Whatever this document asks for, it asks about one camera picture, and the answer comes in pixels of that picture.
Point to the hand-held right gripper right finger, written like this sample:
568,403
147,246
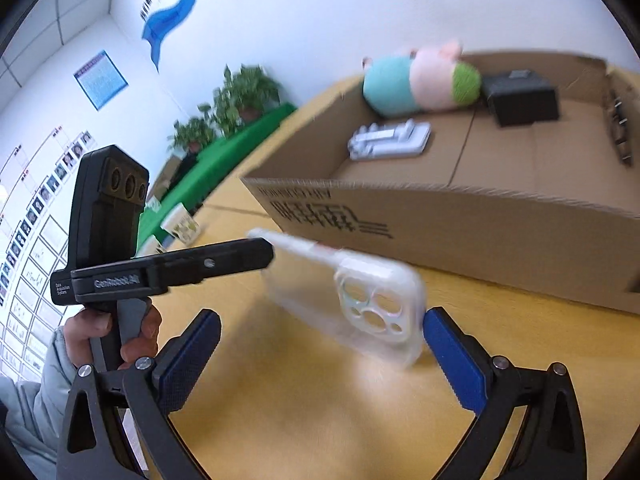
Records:
457,360

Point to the brown cardboard box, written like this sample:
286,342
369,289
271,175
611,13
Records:
450,230

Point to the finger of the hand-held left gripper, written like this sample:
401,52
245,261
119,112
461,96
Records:
215,262

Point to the clear phone case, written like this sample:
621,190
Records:
320,305

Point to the person's left forearm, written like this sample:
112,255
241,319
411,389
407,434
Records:
35,400

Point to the blue wall banner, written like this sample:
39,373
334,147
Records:
170,17

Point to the person's left hand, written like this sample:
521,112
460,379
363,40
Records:
80,335

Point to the blue wall poster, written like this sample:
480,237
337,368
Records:
100,80

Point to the wooden desktop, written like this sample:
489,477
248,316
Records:
300,410

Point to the wall photo chart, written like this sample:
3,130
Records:
30,260

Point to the white printed carton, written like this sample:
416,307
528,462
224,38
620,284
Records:
181,225
150,247

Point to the white folding phone stand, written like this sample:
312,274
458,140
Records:
390,140

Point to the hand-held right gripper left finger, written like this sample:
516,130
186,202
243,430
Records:
187,360

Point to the potted green plant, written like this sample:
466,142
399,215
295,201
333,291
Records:
250,90
192,130

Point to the black box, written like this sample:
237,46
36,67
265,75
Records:
520,97

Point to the pink pig plush toy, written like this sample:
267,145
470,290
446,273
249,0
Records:
430,80

